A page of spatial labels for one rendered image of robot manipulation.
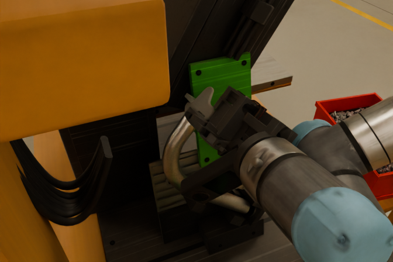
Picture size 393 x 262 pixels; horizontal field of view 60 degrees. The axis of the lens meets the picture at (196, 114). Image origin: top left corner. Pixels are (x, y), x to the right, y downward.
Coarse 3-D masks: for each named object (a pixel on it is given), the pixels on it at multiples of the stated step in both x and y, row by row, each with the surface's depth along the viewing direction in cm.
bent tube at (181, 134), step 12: (192, 96) 58; (180, 120) 58; (180, 132) 57; (192, 132) 59; (168, 144) 58; (180, 144) 58; (168, 156) 58; (168, 168) 59; (180, 168) 61; (168, 180) 61; (180, 180) 61; (216, 204) 67; (228, 204) 67; (240, 204) 69
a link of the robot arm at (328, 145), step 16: (368, 112) 43; (384, 112) 42; (304, 128) 48; (320, 128) 47; (336, 128) 45; (352, 128) 43; (368, 128) 42; (384, 128) 41; (304, 144) 46; (320, 144) 44; (336, 144) 43; (352, 144) 42; (368, 144) 42; (384, 144) 41; (320, 160) 43; (336, 160) 42; (352, 160) 42; (368, 160) 42; (384, 160) 42
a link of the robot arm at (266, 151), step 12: (264, 144) 37; (276, 144) 37; (288, 144) 37; (252, 156) 37; (264, 156) 36; (276, 156) 35; (240, 168) 38; (252, 168) 37; (264, 168) 35; (252, 180) 36; (252, 192) 37
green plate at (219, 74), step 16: (192, 64) 57; (208, 64) 58; (224, 64) 59; (240, 64) 60; (192, 80) 58; (208, 80) 59; (224, 80) 60; (240, 80) 61; (208, 144) 64; (208, 160) 66
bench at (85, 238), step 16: (48, 144) 98; (48, 160) 93; (64, 160) 93; (64, 176) 89; (80, 224) 78; (96, 224) 78; (64, 240) 75; (80, 240) 75; (96, 240) 75; (80, 256) 72; (96, 256) 72
